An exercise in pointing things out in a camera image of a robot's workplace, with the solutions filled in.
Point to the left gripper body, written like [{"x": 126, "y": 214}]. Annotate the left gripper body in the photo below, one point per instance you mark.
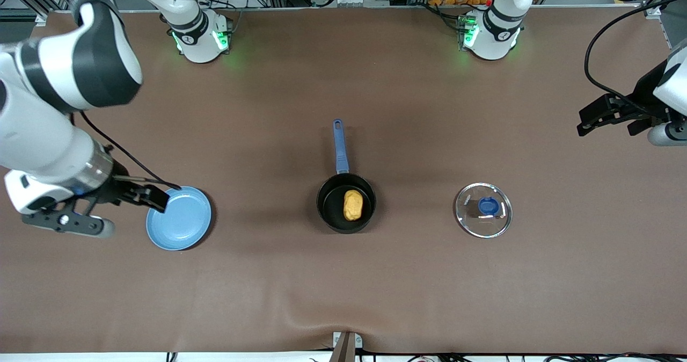
[{"x": 644, "y": 94}]

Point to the glass lid with blue knob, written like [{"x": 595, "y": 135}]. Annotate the glass lid with blue knob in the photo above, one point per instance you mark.
[{"x": 487, "y": 206}]

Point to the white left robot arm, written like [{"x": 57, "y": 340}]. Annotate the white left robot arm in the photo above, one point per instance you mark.
[{"x": 502, "y": 29}]

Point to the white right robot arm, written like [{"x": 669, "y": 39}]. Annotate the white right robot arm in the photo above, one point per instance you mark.
[{"x": 53, "y": 72}]

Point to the blue plate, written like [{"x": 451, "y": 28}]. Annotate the blue plate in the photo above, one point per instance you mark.
[{"x": 185, "y": 225}]

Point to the brown table mat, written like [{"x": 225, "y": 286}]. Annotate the brown table mat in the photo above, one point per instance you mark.
[{"x": 483, "y": 287}]

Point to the metal table clamp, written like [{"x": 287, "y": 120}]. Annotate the metal table clamp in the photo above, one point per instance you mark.
[{"x": 346, "y": 348}]

